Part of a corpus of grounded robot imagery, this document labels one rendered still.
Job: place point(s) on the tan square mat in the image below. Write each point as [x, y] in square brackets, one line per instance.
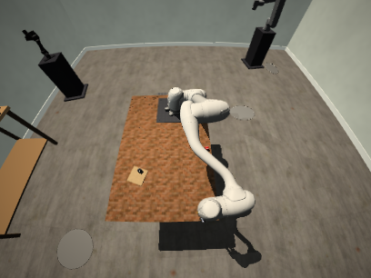
[136, 177]

